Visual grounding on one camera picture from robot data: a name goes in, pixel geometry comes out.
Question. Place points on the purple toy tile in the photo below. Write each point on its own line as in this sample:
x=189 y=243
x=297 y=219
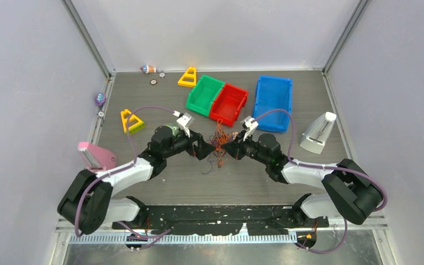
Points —
x=100 y=99

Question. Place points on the yellow triangle block near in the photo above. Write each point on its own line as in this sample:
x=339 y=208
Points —
x=130 y=122

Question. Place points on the green plastic bin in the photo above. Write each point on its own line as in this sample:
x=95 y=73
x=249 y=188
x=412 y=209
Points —
x=203 y=95

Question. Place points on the blue plastic bin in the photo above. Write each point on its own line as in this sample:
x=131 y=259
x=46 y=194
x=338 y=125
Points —
x=273 y=93

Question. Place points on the yellow triangle block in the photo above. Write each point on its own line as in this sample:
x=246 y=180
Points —
x=189 y=78
x=130 y=122

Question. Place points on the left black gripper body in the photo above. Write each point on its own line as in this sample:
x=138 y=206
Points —
x=181 y=143

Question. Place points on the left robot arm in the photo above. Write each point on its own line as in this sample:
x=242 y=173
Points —
x=89 y=203

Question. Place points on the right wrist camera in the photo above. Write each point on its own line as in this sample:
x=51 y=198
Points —
x=250 y=124

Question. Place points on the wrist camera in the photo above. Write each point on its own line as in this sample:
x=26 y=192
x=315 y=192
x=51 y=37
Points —
x=184 y=121
x=250 y=124

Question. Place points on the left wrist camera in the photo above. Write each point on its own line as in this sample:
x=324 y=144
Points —
x=184 y=121

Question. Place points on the yellow triangle block far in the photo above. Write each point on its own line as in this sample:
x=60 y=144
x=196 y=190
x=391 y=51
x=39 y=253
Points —
x=189 y=78

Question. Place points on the pink stand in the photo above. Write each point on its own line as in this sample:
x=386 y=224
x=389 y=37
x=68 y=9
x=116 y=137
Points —
x=95 y=157

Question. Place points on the green owl toy tile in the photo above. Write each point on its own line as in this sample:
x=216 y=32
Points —
x=175 y=129

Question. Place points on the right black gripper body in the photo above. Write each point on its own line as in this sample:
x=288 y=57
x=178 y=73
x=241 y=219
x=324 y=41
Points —
x=250 y=148

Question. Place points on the white grey stand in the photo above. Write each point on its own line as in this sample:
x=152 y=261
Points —
x=315 y=137

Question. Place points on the clown figurine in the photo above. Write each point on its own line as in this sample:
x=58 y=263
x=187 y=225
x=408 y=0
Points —
x=148 y=69

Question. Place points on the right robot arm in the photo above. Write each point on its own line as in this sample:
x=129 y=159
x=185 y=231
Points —
x=349 y=193

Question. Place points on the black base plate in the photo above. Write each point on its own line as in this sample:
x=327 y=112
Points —
x=220 y=220

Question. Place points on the red plastic bin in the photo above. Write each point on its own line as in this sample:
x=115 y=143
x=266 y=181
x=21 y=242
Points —
x=228 y=104

